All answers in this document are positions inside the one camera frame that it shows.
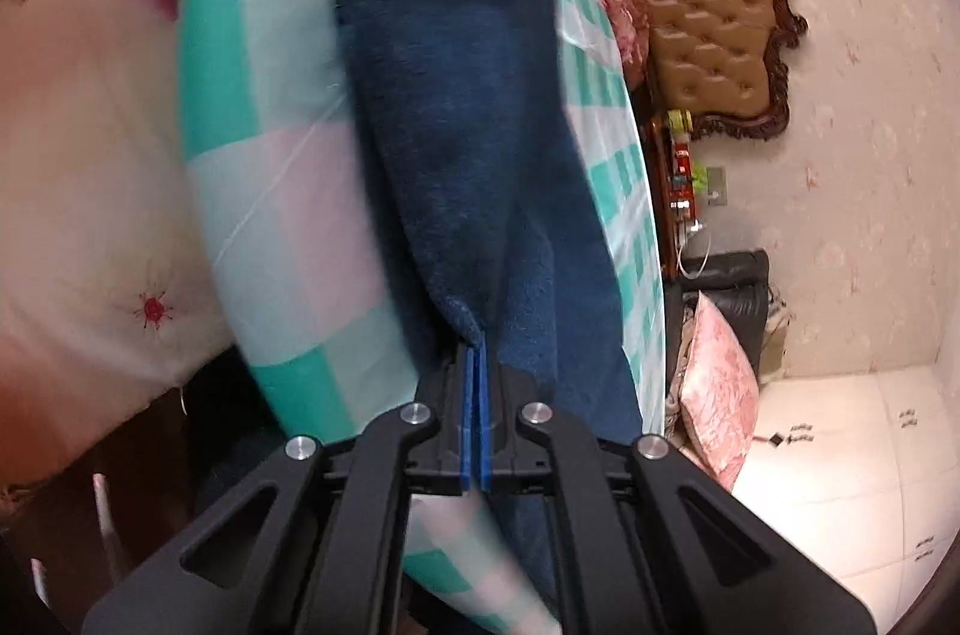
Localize red tin box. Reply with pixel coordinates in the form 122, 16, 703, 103
670, 136, 695, 215

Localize white wall socket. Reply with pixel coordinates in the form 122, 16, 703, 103
703, 167, 727, 206

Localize dark wooden nightstand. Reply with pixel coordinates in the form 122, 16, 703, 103
640, 115, 682, 281

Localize green plastic bag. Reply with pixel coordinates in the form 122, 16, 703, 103
692, 164, 709, 194

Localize large pink floral pillow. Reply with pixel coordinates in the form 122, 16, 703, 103
679, 293, 760, 490

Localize yellow lidded jar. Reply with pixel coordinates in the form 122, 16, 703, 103
667, 108, 695, 134

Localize dark blue denim jeans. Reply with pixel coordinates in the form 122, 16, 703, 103
335, 0, 644, 633

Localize black leather armchair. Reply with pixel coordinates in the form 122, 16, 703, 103
664, 250, 770, 432

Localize teal white checkered sheet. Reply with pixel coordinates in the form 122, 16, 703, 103
175, 0, 669, 635

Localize floral pink quilt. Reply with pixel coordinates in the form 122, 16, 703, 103
0, 0, 655, 502

